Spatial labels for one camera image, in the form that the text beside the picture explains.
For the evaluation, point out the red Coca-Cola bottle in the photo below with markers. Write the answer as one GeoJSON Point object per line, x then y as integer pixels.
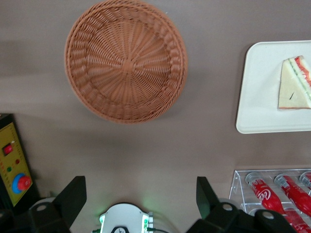
{"type": "Point", "coordinates": [295, 222]}
{"type": "Point", "coordinates": [266, 196]}
{"type": "Point", "coordinates": [296, 196]}
{"type": "Point", "coordinates": [307, 178]}

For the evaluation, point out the triangular sandwich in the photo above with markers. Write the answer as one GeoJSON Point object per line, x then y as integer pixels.
{"type": "Point", "coordinates": [291, 89]}

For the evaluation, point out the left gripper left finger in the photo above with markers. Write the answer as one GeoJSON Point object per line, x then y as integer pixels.
{"type": "Point", "coordinates": [60, 213]}

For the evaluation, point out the clear acrylic bottle rack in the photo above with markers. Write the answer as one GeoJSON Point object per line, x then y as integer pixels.
{"type": "Point", "coordinates": [239, 191]}

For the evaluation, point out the cream plastic tray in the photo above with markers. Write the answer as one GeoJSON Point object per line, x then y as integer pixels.
{"type": "Point", "coordinates": [260, 97]}

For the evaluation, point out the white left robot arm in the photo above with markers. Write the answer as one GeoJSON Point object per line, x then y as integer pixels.
{"type": "Point", "coordinates": [124, 216]}

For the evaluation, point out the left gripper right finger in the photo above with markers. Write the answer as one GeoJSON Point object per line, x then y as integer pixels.
{"type": "Point", "coordinates": [213, 216]}

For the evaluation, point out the black control box yellow panel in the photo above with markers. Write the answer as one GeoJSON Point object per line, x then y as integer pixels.
{"type": "Point", "coordinates": [9, 150]}

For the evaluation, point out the brown round wicker basket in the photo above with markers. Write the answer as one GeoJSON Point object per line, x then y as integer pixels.
{"type": "Point", "coordinates": [126, 65]}

